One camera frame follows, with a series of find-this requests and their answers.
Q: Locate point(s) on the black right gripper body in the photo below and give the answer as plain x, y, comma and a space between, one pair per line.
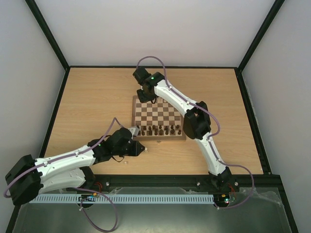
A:
144, 96

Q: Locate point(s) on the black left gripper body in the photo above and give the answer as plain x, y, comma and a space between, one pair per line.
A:
129, 152

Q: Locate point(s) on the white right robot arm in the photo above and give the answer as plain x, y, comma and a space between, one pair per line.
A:
197, 123

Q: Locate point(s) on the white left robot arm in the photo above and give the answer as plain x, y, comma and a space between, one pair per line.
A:
30, 177

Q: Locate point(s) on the wooden chess board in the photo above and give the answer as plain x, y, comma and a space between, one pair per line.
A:
158, 121

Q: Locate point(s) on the clear plastic sheet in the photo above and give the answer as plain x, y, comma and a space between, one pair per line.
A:
263, 193

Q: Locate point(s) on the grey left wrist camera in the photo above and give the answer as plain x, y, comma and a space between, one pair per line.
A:
134, 130

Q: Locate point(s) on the white slotted cable duct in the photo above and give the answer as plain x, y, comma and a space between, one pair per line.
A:
126, 199

